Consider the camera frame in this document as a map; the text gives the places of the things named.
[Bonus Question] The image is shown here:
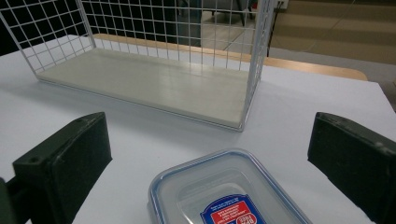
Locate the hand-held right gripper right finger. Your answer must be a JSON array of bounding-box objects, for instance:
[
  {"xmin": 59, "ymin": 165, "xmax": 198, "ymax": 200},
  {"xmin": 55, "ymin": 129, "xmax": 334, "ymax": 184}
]
[{"xmin": 307, "ymin": 111, "xmax": 396, "ymax": 224}]

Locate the dark chair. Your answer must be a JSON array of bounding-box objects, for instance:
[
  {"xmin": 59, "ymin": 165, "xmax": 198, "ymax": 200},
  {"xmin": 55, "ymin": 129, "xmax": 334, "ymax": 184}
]
[{"xmin": 177, "ymin": 0, "xmax": 260, "ymax": 27}]

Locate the clear plastic food container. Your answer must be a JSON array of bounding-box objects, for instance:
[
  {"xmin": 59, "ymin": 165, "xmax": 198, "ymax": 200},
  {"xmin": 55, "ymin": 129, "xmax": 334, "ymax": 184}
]
[{"xmin": 147, "ymin": 147, "xmax": 314, "ymax": 224}]

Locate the white wire rack shelf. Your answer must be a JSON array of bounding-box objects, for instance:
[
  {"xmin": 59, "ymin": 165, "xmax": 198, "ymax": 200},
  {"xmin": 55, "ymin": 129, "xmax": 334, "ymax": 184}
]
[{"xmin": 0, "ymin": 0, "xmax": 276, "ymax": 133}]

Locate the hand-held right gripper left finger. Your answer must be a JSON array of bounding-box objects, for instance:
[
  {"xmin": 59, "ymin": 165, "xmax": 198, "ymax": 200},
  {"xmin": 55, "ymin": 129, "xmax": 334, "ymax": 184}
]
[{"xmin": 11, "ymin": 111, "xmax": 113, "ymax": 224}]

